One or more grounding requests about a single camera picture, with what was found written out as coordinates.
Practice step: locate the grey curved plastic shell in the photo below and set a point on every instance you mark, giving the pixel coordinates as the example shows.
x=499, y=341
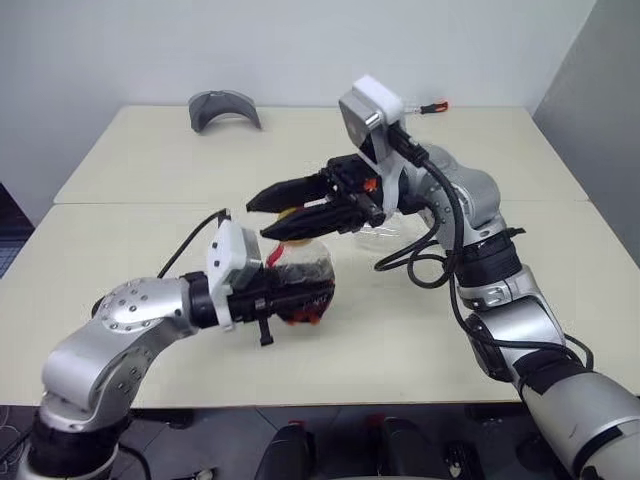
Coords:
x=200, y=112

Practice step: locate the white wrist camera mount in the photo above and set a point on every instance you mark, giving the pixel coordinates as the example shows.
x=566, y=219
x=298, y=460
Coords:
x=225, y=250
x=375, y=97

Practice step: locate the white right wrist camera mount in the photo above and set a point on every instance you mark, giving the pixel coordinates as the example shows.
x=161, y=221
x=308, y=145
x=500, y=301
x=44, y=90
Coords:
x=375, y=97

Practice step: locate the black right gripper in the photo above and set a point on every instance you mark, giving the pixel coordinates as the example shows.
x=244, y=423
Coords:
x=350, y=187

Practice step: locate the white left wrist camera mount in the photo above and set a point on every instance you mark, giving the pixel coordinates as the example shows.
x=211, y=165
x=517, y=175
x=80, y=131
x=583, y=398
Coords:
x=225, y=250

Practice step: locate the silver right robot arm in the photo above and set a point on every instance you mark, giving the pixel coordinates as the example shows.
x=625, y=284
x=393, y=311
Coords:
x=525, y=330

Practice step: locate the dark rounded shape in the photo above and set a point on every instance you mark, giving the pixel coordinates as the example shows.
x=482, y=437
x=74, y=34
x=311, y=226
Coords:
x=290, y=452
x=400, y=447

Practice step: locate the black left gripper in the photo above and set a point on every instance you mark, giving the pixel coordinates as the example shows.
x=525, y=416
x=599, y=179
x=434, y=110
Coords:
x=250, y=302

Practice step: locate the dark drink bottle red label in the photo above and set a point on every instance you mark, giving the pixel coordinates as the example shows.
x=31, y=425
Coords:
x=310, y=262

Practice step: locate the clear wine glass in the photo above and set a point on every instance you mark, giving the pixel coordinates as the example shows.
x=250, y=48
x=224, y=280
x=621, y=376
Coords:
x=382, y=237

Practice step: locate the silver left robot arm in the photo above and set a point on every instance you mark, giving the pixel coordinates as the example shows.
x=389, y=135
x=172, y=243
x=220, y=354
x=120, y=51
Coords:
x=130, y=320

